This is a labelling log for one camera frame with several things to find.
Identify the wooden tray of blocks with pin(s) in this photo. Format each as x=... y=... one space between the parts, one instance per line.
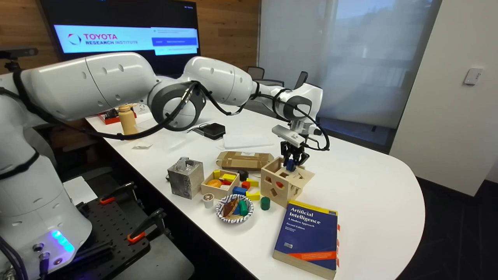
x=220 y=182

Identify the grey office chair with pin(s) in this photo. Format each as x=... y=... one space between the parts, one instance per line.
x=257 y=73

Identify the black office chair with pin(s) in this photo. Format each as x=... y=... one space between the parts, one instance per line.
x=300 y=78

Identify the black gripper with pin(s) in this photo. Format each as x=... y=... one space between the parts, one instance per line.
x=296 y=153

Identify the wall monitor screen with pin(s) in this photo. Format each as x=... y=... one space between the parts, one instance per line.
x=163 y=31

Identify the wooden shape sorter box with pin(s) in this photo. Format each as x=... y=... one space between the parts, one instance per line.
x=282 y=185

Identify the blue rectangular block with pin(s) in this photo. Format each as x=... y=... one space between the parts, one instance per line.
x=238 y=190

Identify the brown cardboard box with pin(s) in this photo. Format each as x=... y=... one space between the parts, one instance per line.
x=243 y=161

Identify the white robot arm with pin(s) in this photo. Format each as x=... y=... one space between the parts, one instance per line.
x=33 y=199

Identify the tan plastic bottle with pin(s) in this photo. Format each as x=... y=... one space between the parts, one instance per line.
x=128 y=128

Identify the blue flower-shaped block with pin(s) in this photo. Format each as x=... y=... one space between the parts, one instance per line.
x=290 y=165

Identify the green cylinder block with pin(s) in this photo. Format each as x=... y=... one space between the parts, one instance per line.
x=265 y=203

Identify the grey metal box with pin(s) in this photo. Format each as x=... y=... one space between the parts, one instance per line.
x=185 y=178

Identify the yellow triangle block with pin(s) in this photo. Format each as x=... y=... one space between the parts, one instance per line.
x=254 y=182

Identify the blue hardcover book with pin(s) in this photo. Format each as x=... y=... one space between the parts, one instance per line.
x=308 y=238

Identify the black clamp orange handle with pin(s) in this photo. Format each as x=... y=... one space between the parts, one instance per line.
x=154 y=220
x=115 y=193

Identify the white light switch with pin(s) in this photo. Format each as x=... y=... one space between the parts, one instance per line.
x=472 y=77

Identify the blue patterned paper plate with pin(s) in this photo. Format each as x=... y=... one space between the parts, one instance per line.
x=234 y=209

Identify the red tray with items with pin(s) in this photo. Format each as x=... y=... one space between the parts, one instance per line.
x=117 y=117

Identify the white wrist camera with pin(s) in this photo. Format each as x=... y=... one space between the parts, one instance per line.
x=288 y=136

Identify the black round block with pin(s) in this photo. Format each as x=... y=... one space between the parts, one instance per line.
x=243 y=175

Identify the black flat device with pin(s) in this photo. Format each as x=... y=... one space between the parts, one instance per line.
x=212 y=131

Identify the yellow arch block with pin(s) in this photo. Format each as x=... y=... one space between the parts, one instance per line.
x=254 y=196

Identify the red cube block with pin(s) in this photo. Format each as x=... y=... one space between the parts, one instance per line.
x=246 y=184

